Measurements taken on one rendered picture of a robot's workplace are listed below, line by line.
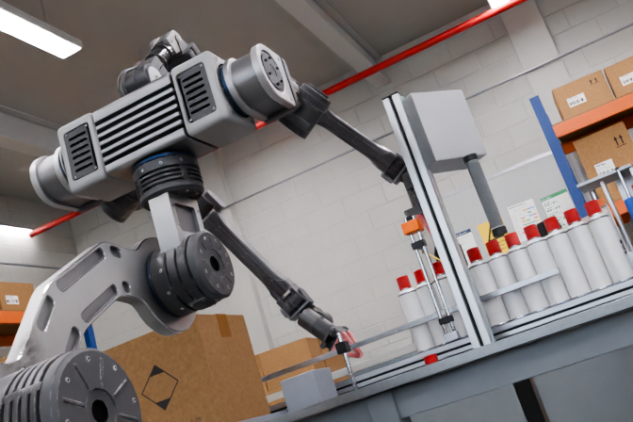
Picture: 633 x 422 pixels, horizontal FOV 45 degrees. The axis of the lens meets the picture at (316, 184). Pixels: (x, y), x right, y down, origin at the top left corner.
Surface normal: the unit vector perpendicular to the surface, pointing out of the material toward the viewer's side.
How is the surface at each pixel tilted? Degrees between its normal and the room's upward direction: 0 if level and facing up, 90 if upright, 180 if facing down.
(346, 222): 90
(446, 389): 90
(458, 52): 90
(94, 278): 90
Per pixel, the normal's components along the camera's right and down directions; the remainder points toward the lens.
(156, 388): -0.40, -0.16
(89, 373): 0.87, -0.38
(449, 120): 0.43, -0.40
